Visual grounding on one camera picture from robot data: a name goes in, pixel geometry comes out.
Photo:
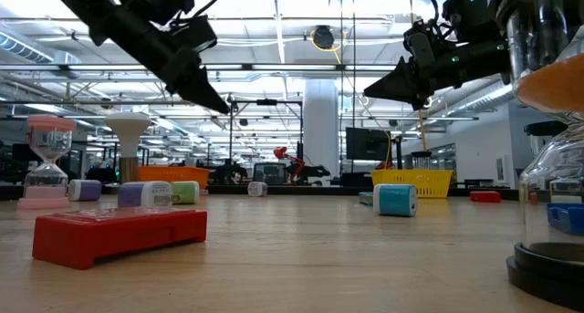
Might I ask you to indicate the pink hourglass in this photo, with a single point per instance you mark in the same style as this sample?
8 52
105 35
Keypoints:
45 123

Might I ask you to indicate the black aluminium table frame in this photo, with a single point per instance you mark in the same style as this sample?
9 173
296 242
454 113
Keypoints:
319 190

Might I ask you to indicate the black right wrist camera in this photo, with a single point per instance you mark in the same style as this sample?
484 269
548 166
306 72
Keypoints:
422 44

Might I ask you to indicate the blue digital display device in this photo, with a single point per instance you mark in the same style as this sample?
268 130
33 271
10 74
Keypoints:
566 218

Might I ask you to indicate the green and white charger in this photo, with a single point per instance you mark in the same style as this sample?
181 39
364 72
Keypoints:
187 193

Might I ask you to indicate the black hourglass orange sand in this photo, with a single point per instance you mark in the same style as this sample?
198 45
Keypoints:
547 85

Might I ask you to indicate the white building column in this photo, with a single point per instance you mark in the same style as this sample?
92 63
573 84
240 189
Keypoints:
320 121

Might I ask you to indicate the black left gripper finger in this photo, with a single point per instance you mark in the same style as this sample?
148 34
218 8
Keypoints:
203 94

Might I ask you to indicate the red rectangular plastic case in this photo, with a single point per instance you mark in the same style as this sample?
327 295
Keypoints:
485 197
114 235

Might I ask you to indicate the white light bulb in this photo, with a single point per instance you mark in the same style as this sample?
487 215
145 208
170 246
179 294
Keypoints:
128 128

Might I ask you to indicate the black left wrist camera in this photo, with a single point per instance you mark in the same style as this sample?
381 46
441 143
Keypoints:
196 32

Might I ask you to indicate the orange plastic basket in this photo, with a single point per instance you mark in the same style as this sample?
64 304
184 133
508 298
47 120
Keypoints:
157 175

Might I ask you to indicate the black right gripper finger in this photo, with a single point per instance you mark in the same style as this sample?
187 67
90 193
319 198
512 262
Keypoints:
401 85

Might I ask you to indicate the black monitor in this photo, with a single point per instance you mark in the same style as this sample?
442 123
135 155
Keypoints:
365 144

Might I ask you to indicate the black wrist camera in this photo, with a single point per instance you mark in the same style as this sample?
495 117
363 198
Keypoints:
422 44
196 32

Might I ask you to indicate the purple and white charger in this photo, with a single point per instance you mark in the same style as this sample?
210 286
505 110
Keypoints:
141 194
257 189
86 190

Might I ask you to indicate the blue and white charger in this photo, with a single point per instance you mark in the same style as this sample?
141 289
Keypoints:
392 201

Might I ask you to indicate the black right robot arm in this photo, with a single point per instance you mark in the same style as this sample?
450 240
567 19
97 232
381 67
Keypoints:
470 16

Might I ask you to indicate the red desk lamp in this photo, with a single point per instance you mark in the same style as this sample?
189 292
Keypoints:
280 152

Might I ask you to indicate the yellow plastic basket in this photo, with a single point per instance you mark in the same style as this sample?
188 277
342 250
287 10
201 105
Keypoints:
410 181

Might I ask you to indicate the black metal rig frame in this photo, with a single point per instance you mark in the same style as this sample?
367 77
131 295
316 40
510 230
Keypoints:
267 101

